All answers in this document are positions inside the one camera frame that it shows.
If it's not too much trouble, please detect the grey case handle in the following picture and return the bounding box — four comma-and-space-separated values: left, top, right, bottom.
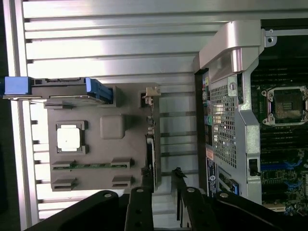
199, 20, 262, 84

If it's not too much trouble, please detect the green motherboard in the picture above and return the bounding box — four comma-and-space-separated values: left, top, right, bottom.
250, 64, 308, 215

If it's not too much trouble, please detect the silver CPU chip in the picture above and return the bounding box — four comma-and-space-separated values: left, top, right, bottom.
57, 124, 80, 152

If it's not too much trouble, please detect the blue slot retainer clip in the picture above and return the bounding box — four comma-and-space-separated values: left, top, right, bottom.
230, 179, 240, 196

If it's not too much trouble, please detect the open black PC case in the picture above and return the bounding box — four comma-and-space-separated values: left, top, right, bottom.
193, 20, 308, 214

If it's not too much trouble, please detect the hard disk with blue rails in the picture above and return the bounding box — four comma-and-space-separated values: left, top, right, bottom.
2, 76, 114, 105

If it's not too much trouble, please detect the CPU socket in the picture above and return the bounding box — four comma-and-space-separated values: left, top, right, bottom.
261, 85, 308, 127

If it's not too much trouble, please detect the small black case switch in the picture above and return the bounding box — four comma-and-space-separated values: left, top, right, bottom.
249, 158, 261, 177

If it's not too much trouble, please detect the grey parts rack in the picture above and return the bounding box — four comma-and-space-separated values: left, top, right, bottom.
44, 83, 161, 193

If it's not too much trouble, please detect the bare green RAM stick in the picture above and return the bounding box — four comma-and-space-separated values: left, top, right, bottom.
52, 161, 128, 170

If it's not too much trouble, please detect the blue expansion slot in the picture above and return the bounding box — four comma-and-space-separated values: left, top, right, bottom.
262, 158, 306, 170

